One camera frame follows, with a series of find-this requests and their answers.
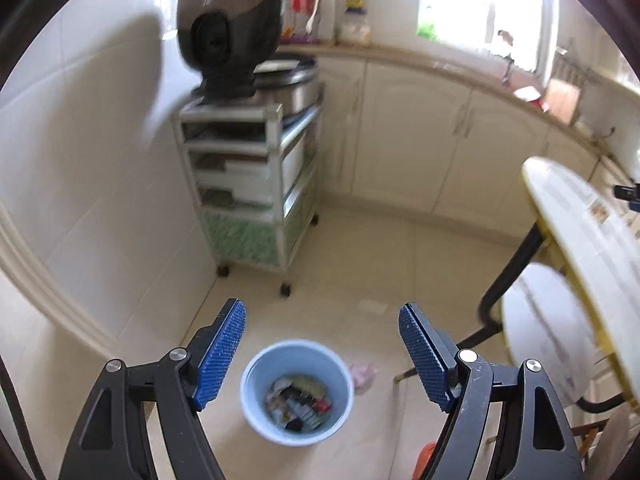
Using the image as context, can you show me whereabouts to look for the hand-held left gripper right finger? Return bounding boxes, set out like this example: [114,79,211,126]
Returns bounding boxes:
[398,302,586,480]

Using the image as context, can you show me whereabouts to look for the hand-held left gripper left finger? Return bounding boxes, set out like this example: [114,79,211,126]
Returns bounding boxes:
[59,298,247,480]

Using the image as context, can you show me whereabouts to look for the blue plastic waste bin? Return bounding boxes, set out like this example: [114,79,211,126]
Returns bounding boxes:
[240,340,355,447]

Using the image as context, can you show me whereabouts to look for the pile of wrappers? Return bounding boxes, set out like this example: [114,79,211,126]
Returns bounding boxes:
[269,374,334,434]

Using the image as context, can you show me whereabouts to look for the round white marble table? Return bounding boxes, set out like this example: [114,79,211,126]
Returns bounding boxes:
[479,156,640,397]

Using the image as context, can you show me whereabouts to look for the pink crumpled paper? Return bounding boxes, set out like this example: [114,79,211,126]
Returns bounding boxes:
[349,361,377,390]

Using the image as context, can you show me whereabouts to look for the orange round object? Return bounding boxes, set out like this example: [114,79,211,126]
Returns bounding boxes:
[414,441,442,480]

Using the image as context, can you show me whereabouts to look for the wooden cutting board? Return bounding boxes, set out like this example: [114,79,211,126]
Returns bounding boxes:
[542,77,582,127]

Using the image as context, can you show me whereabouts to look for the round white stool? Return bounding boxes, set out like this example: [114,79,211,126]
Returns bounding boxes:
[500,261,627,414]

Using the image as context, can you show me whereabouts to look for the red cloth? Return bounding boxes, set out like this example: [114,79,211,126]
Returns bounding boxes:
[515,85,551,111]

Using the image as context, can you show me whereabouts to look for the white rolling storage cart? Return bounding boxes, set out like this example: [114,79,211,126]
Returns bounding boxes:
[172,91,323,297]

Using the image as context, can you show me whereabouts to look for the metal faucet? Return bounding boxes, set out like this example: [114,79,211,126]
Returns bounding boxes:
[497,30,517,86]

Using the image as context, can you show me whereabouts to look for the wooden chair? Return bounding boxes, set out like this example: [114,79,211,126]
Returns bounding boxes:
[570,407,634,480]

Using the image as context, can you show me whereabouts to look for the cream base cabinets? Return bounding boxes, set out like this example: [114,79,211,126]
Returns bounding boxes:
[315,42,640,241]

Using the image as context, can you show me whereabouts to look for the kitchen window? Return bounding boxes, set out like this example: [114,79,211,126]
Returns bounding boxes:
[415,0,562,77]

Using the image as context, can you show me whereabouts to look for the glass jar with yellow lid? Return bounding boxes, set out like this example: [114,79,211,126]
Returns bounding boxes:
[337,0,373,47]

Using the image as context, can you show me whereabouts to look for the dark rice cooker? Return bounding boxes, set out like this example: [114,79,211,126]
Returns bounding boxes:
[176,0,323,122]

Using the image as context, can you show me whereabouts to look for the wall utensil rack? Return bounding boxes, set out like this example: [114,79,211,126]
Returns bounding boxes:
[552,44,602,87]

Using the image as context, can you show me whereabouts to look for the wire rack with red utensils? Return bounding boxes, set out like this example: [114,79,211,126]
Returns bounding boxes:
[280,0,325,45]

